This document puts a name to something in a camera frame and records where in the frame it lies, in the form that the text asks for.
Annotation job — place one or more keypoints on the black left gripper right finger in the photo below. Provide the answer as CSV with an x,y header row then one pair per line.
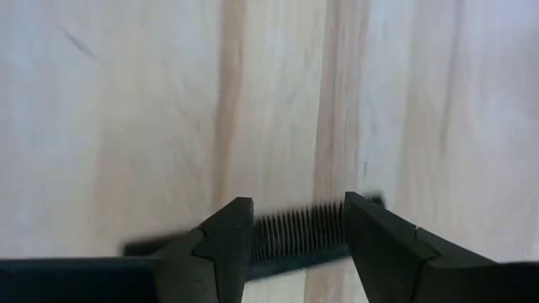
x,y
400,269

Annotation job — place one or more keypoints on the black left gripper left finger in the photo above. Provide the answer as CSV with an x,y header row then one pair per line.
x,y
202,269

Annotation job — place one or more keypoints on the black comb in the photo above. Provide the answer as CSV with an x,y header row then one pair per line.
x,y
295,227

